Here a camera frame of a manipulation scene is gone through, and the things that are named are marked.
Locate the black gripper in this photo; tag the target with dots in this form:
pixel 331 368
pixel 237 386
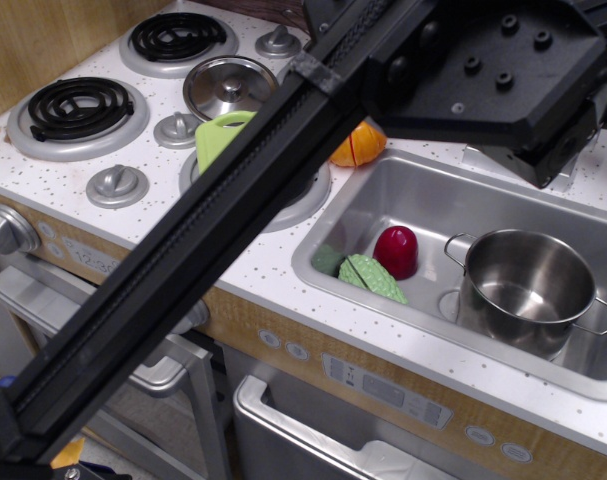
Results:
pixel 541 165

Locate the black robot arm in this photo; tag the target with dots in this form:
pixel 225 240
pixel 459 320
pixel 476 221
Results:
pixel 520 76

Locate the silver toy sink basin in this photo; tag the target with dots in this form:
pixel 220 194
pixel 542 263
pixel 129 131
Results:
pixel 447 208

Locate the orange toy pumpkin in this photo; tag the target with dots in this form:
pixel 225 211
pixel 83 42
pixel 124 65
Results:
pixel 362 146

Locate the red toy fruit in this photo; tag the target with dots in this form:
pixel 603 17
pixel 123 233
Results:
pixel 397 250

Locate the green toy bitter gourd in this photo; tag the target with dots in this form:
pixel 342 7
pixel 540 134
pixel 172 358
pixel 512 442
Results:
pixel 367 273

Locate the front right stove burner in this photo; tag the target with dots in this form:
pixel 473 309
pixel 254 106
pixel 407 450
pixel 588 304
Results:
pixel 301 207

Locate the stove burner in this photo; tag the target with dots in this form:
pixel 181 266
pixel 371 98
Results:
pixel 78 119
pixel 169 45
pixel 301 207

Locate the silver stovetop knob back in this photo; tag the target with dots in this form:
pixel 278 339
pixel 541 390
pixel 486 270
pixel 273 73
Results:
pixel 280 43

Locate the silver stovetop knob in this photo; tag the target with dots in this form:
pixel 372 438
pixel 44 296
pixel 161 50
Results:
pixel 177 131
pixel 280 43
pixel 117 187

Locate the steel pot lid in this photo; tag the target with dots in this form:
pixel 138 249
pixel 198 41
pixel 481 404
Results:
pixel 226 84

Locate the green toy cutting board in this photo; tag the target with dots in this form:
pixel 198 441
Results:
pixel 214 136

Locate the silver stovetop knob middle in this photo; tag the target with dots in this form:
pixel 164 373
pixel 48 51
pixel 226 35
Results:
pixel 177 131

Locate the back left stove burner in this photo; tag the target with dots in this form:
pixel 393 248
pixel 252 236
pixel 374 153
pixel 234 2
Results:
pixel 169 45

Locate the silver oven knob right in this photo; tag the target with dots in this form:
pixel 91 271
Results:
pixel 197 315

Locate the silver oven knob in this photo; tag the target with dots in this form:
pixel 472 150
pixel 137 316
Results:
pixel 16 233
pixel 197 315

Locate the silver dishwasher door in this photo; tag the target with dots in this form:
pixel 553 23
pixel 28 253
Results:
pixel 307 435

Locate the silver stovetop knob front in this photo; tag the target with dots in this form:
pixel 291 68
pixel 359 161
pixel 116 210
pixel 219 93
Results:
pixel 117 187

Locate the front left stove burner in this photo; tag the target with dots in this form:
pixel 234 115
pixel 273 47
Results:
pixel 78 119

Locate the silver oven knob left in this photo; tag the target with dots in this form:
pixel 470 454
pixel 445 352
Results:
pixel 16 233

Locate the yellow tape piece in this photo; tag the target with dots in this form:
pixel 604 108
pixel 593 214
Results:
pixel 69 455

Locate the steel pot with handles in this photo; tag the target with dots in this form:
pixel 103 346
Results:
pixel 525 289

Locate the silver oven door handle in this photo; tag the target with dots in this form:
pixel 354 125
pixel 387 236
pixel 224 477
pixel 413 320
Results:
pixel 46 298

